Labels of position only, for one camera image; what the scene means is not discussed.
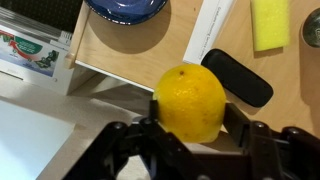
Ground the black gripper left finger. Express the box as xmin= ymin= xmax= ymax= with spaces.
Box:
xmin=63 ymin=100 xmax=200 ymax=180

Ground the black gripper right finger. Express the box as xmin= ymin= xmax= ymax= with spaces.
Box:
xmin=223 ymin=103 xmax=320 ymax=180

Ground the yellow lemon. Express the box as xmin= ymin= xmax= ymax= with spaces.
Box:
xmin=153 ymin=64 xmax=226 ymax=143

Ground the light wood nightstand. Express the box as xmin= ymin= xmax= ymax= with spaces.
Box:
xmin=65 ymin=0 xmax=320 ymax=135

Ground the white spray bottle red trigger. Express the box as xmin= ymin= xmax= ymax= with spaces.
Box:
xmin=302 ymin=8 xmax=320 ymax=48

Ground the yellow sponge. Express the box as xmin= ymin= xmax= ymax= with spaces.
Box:
xmin=251 ymin=0 xmax=290 ymax=51

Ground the dark blue bowl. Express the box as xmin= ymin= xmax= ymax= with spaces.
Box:
xmin=84 ymin=0 xmax=169 ymax=25

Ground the sticker label on heater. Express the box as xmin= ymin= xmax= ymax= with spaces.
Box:
xmin=0 ymin=31 xmax=60 ymax=77

